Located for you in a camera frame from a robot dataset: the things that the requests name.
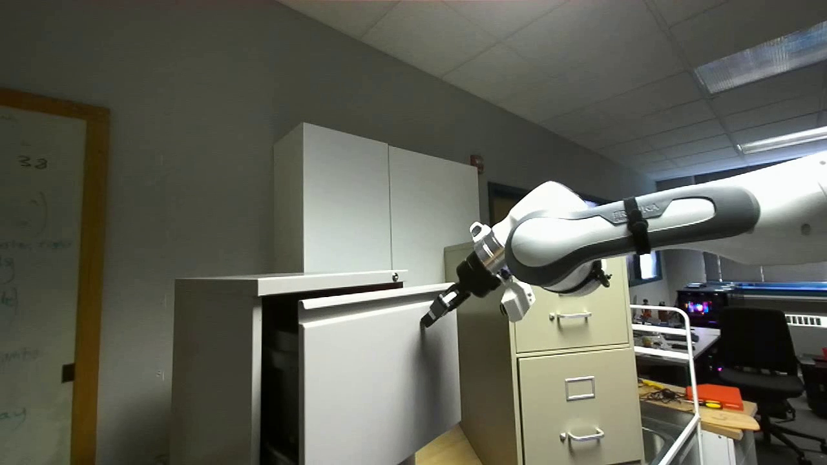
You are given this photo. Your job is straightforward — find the large ceiling light panel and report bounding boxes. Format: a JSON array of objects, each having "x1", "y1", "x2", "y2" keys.
[{"x1": 691, "y1": 17, "x2": 827, "y2": 95}]

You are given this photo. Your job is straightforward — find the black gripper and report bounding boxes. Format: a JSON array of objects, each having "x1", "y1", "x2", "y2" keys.
[{"x1": 418, "y1": 256, "x2": 507, "y2": 331}]

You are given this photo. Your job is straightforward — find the white metal tube frame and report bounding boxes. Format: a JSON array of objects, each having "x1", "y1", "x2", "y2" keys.
[{"x1": 628, "y1": 303, "x2": 703, "y2": 465}]

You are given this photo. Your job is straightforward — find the black office chair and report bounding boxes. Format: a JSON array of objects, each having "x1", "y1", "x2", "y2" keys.
[{"x1": 715, "y1": 303, "x2": 827, "y2": 457}]

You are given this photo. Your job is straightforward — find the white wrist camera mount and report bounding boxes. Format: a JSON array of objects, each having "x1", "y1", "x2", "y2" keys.
[{"x1": 495, "y1": 281, "x2": 538, "y2": 325}]

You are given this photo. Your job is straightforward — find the black strap on arm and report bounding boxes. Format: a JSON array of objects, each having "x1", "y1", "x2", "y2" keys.
[{"x1": 621, "y1": 196, "x2": 657, "y2": 259}]

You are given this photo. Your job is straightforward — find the wooden board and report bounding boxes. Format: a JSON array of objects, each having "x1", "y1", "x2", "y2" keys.
[{"x1": 638, "y1": 378, "x2": 763, "y2": 437}]

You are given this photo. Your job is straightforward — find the wood framed whiteboard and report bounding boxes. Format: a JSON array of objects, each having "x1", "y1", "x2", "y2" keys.
[{"x1": 0, "y1": 85, "x2": 113, "y2": 465}]

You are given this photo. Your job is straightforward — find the silver label holder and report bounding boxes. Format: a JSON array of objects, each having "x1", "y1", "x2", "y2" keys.
[{"x1": 563, "y1": 374, "x2": 600, "y2": 406}]

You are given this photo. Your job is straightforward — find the low white cabinet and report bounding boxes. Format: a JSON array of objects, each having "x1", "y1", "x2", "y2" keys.
[{"x1": 167, "y1": 269, "x2": 409, "y2": 465}]

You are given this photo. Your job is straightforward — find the white cabinet drawer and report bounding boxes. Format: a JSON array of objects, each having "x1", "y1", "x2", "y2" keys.
[{"x1": 294, "y1": 281, "x2": 464, "y2": 465}]

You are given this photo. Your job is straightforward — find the silver drawer handle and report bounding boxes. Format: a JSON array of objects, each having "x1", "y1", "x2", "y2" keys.
[
  {"x1": 557, "y1": 424, "x2": 608, "y2": 453},
  {"x1": 548, "y1": 308, "x2": 595, "y2": 331}
]

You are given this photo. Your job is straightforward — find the tall white cabinet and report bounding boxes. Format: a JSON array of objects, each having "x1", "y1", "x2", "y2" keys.
[{"x1": 272, "y1": 122, "x2": 484, "y2": 293}]

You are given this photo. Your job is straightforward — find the orange flat object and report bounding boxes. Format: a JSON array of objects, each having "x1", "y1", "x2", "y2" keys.
[{"x1": 684, "y1": 383, "x2": 747, "y2": 413}]

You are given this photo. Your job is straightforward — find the blue lit equipment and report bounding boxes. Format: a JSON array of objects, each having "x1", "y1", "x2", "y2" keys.
[{"x1": 675, "y1": 277, "x2": 827, "y2": 331}]

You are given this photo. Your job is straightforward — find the beige metal filing cabinet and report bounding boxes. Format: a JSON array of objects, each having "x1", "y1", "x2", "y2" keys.
[{"x1": 442, "y1": 241, "x2": 645, "y2": 465}]

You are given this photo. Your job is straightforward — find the narrow ceiling light panel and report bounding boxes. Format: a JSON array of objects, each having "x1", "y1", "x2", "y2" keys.
[{"x1": 733, "y1": 122, "x2": 827, "y2": 157}]

